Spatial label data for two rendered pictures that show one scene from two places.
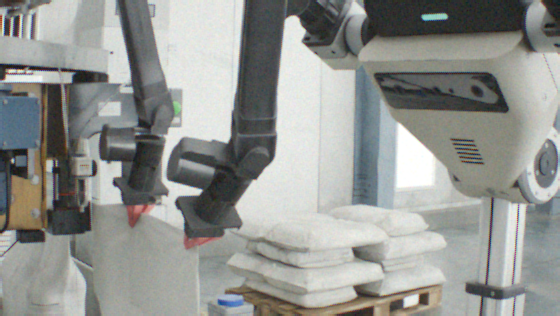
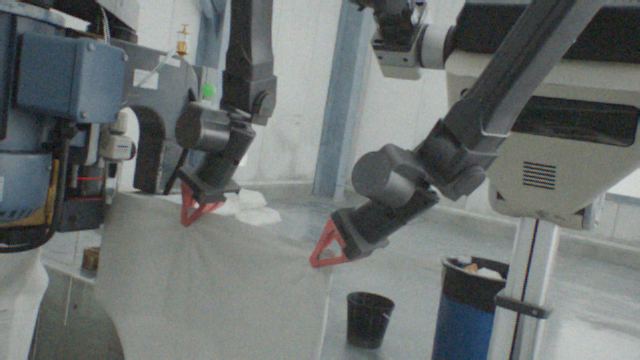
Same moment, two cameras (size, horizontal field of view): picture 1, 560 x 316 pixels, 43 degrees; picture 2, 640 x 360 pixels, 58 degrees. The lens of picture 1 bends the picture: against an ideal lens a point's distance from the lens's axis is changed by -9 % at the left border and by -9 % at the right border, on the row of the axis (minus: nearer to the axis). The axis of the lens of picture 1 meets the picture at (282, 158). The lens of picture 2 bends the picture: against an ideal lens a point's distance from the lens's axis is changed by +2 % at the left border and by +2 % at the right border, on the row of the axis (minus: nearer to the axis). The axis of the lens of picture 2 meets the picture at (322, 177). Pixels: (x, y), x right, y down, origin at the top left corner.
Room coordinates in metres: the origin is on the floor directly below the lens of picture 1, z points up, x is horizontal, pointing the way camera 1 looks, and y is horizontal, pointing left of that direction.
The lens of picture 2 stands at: (0.52, 0.48, 1.26)
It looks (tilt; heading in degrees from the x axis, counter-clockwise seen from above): 5 degrees down; 337
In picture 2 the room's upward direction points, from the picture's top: 9 degrees clockwise
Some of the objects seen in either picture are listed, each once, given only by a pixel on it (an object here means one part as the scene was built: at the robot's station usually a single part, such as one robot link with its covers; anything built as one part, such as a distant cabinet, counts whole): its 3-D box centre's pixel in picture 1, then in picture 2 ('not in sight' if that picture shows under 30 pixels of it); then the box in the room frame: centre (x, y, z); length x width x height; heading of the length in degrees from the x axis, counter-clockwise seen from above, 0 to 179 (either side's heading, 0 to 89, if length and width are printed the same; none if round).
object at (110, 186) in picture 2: (81, 192); (111, 179); (1.54, 0.42, 1.11); 0.03 x 0.03 x 0.06
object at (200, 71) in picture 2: (166, 107); (194, 87); (1.75, 0.27, 1.29); 0.08 x 0.05 x 0.09; 37
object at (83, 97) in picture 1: (91, 137); (95, 107); (1.75, 0.45, 1.21); 0.30 x 0.25 x 0.30; 37
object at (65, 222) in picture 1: (64, 220); (71, 211); (1.58, 0.48, 1.04); 0.08 x 0.06 x 0.05; 127
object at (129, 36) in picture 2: (90, 79); (112, 36); (1.67, 0.44, 1.35); 0.09 x 0.09 x 0.03
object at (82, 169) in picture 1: (83, 175); (114, 157); (1.55, 0.42, 1.14); 0.05 x 0.04 x 0.16; 127
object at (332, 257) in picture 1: (298, 249); not in sight; (4.59, -0.11, 0.44); 0.66 x 0.42 x 0.14; 31
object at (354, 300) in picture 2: not in sight; (367, 320); (3.43, -1.22, 0.13); 0.30 x 0.30 x 0.26
